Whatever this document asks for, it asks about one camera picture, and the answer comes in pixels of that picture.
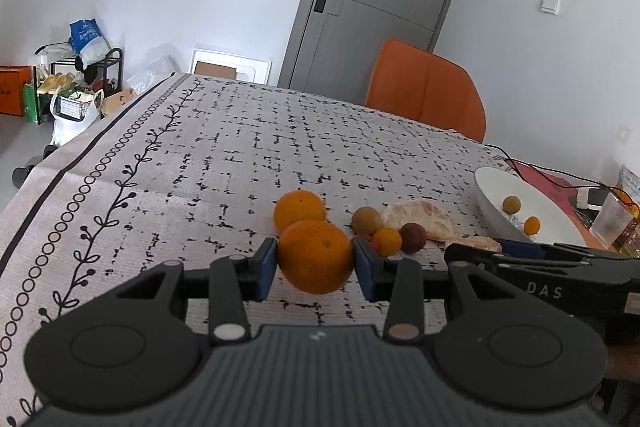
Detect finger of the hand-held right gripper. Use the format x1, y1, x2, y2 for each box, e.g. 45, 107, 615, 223
497, 241, 591, 260
444, 243, 506, 265

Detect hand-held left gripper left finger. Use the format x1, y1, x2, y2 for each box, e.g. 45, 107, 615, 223
114, 237, 279, 344

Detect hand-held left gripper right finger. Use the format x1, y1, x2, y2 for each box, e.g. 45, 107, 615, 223
351, 238, 523, 342

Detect large orange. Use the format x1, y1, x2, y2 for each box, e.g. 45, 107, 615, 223
273, 190, 327, 235
277, 220, 356, 294

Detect large peeled pomelo piece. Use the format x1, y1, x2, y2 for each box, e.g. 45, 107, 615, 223
381, 201, 463, 242

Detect dark red lychee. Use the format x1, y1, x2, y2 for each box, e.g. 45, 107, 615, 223
399, 223, 427, 254

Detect white oval bowl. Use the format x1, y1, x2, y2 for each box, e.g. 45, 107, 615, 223
473, 167, 608, 250

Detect yellow packet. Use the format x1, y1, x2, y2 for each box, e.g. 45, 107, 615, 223
617, 212, 640, 258

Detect clear plastic cup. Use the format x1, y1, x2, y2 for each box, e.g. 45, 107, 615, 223
589, 192, 635, 250

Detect red table mat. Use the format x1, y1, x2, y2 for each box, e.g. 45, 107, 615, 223
505, 159, 608, 250

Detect white electronic device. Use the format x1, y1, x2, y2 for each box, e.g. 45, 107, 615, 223
575, 187, 608, 210

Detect printed snack bag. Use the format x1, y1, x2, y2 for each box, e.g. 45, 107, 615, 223
617, 164, 640, 208

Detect grey patterned tablecloth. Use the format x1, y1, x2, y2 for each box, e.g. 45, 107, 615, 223
0, 73, 526, 427

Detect orange chair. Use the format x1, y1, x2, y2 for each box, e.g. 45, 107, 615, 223
364, 39, 487, 144

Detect white foam board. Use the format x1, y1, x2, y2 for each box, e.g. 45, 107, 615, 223
191, 48, 272, 85

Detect brown cardboard sheet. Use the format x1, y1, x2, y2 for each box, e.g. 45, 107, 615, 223
194, 61, 237, 80

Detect brown paper box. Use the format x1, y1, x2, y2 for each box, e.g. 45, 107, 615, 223
100, 88, 137, 118

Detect clear plastic bag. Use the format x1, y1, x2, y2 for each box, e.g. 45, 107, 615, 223
122, 54, 178, 95

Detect white tote bag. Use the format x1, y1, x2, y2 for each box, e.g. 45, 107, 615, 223
50, 89, 106, 146

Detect black metal rack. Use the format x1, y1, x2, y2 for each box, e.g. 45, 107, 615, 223
34, 48, 123, 122

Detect black chair base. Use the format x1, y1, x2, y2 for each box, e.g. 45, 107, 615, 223
12, 144, 61, 188

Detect yellow slippers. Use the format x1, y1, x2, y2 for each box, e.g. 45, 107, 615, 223
37, 74, 76, 95

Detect green box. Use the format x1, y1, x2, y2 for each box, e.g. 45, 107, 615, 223
22, 83, 46, 125

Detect blue and white bag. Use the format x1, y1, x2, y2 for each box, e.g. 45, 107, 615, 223
69, 18, 108, 65

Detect orange box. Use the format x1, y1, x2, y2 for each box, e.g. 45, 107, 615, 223
0, 66, 32, 118

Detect black cable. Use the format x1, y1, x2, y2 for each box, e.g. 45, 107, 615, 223
484, 144, 618, 194

